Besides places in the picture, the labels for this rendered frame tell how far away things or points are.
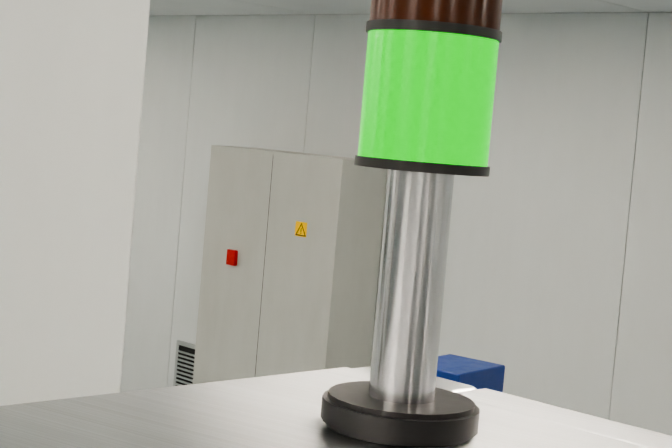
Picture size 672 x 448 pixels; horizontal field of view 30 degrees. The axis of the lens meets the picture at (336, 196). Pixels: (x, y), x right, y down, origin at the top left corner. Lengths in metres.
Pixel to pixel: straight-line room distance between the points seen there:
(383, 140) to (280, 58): 7.88
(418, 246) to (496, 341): 6.63
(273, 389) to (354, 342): 7.01
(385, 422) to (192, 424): 0.07
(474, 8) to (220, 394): 0.19
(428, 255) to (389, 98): 0.06
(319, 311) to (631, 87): 2.26
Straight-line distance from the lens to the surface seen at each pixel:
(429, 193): 0.46
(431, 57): 0.44
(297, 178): 7.53
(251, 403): 0.50
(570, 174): 6.78
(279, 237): 7.63
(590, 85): 6.75
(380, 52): 0.45
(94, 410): 0.47
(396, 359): 0.46
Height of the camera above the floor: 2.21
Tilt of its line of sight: 3 degrees down
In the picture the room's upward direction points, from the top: 5 degrees clockwise
